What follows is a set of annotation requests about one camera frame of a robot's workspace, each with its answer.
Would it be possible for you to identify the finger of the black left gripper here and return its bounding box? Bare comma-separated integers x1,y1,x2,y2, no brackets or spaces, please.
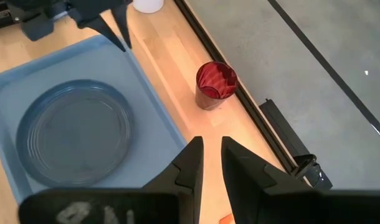
78,16,127,53
110,0,133,50

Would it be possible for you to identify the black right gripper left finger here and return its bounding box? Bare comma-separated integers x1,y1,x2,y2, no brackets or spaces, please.
17,136,205,224

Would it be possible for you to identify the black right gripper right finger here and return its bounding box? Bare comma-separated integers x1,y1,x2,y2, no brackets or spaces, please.
221,136,380,224

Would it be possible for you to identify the spoon with orange handle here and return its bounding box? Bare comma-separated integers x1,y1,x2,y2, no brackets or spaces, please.
219,213,235,224

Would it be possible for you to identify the dark blue round plate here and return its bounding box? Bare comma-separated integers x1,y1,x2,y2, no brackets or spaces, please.
15,79,135,187

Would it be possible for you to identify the red faceted plastic cup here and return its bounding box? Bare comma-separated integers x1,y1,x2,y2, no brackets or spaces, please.
194,61,239,111

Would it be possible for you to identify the light blue plastic tray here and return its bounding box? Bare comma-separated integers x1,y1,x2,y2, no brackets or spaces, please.
0,34,188,205

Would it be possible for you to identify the black bar with clamp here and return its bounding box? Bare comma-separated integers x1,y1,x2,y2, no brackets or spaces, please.
259,98,333,191

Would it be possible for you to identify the black aluminium table frame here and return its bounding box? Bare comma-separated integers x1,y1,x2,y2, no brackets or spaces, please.
173,0,300,177

